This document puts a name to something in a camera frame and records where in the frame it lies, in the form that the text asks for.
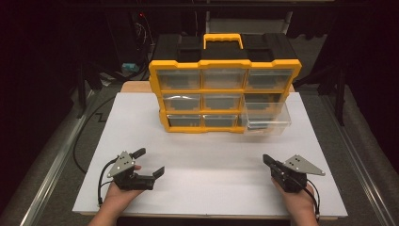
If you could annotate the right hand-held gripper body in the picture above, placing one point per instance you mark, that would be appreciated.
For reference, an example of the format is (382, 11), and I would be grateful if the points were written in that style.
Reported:
(293, 175)

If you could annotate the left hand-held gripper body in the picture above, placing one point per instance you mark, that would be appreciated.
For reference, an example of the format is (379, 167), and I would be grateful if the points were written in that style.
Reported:
(123, 165)

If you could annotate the clear plastic drawer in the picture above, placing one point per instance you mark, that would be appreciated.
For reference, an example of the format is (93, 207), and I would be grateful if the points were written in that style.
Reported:
(268, 122)

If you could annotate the yellow black organizer cabinet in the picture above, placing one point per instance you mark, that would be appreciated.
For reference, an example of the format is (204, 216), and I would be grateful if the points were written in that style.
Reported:
(223, 64)

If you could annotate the person's right hand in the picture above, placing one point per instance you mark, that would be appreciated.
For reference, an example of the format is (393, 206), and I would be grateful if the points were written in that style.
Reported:
(298, 202)

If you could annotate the person's left hand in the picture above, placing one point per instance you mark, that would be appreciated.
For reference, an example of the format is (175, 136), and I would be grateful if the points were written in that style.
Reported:
(119, 200)

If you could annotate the black metal stand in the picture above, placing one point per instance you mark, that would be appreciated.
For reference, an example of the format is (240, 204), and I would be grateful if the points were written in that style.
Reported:
(82, 94)
(340, 94)

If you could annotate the set of transparent organizer bins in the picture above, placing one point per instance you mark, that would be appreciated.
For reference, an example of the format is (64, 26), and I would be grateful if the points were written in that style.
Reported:
(178, 79)

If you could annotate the teal object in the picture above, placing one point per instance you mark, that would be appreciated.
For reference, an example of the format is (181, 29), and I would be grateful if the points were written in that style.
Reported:
(130, 67)

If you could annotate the aluminium floor rail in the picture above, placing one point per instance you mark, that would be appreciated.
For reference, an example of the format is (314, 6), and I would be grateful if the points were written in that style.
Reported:
(356, 163)
(53, 171)

